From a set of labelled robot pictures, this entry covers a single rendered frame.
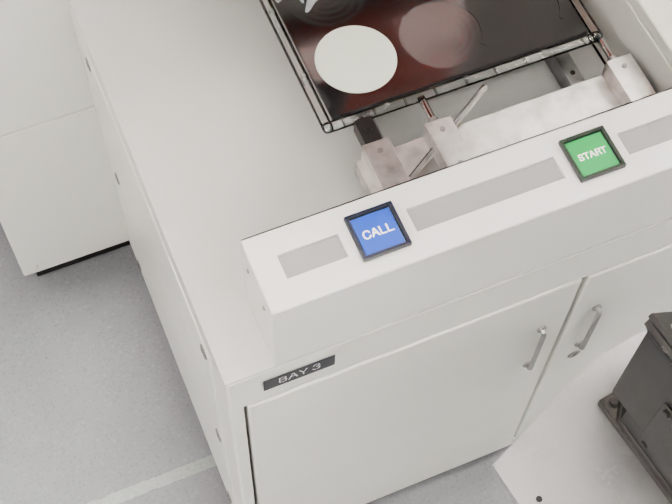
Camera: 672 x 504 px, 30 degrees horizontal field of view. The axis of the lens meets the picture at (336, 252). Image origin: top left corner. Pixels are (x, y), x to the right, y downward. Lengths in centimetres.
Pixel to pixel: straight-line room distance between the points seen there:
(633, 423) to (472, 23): 53
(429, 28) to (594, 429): 53
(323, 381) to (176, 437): 78
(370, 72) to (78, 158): 70
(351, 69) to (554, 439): 50
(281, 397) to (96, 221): 83
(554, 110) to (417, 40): 19
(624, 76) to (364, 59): 31
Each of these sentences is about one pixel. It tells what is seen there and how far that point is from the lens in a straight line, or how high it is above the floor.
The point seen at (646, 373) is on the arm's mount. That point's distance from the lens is 132.
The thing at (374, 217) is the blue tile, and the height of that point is 96.
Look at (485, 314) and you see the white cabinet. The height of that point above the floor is 73.
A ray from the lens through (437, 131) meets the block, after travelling 148.
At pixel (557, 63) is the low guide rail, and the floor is 85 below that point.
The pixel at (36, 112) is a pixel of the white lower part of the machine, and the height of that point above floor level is 55.
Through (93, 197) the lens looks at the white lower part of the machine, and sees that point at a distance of 219.
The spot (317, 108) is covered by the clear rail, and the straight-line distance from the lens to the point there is 149.
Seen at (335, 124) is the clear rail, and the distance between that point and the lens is 148.
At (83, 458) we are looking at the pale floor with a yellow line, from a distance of 229.
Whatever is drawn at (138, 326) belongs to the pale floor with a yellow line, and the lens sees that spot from 237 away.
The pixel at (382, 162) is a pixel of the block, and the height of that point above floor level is 91.
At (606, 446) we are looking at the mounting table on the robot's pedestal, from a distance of 143.
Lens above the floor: 214
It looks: 62 degrees down
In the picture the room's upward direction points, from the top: 3 degrees clockwise
